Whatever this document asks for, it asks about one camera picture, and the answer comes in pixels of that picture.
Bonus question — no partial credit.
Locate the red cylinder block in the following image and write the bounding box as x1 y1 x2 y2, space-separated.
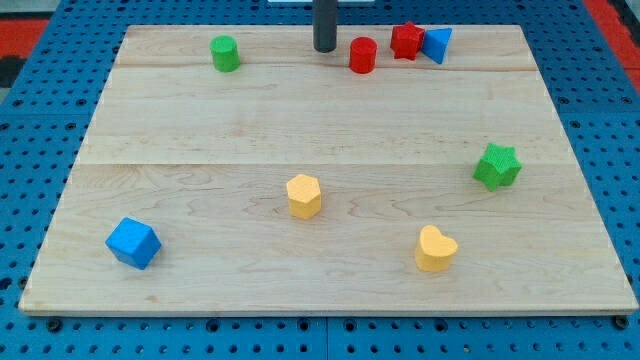
349 37 378 74

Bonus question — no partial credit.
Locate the red star block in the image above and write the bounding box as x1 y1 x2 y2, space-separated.
390 21 426 61

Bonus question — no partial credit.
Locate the green star block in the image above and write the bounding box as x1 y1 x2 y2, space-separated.
473 143 522 192

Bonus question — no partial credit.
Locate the yellow hexagon block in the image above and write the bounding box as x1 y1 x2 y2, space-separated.
286 174 322 219

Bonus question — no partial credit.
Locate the light wooden board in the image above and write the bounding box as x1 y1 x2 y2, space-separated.
19 25 638 317

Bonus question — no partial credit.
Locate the yellow heart block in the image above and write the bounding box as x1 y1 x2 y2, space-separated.
414 225 459 272

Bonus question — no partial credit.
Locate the green cylinder block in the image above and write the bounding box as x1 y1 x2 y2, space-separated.
209 35 240 72

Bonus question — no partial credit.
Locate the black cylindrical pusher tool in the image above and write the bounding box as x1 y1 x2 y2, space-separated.
312 0 338 53

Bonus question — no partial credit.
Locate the blue triangle block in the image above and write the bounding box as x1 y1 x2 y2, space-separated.
421 28 452 64

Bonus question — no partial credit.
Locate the blue cube block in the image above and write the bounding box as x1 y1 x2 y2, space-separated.
105 217 161 270

